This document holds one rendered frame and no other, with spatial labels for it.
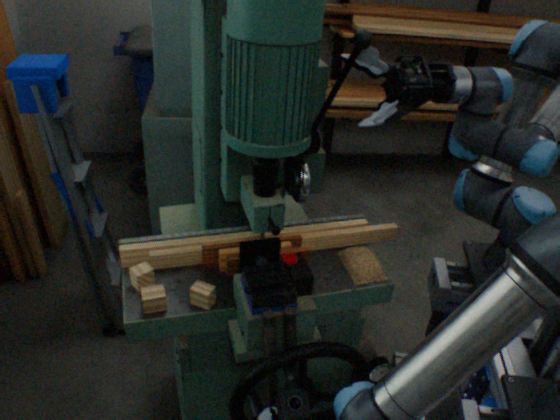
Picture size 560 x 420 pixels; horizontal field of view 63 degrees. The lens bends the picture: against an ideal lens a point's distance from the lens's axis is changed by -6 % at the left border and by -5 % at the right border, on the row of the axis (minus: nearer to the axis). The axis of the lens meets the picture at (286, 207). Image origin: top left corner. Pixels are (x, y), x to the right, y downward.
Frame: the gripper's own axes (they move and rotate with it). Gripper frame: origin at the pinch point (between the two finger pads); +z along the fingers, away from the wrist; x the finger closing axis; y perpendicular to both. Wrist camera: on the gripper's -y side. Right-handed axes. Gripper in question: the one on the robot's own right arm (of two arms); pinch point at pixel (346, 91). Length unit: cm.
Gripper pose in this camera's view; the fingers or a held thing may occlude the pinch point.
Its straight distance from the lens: 92.2
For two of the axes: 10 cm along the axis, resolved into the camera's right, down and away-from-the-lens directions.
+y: 2.3, -3.2, -9.2
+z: -9.6, 0.9, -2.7
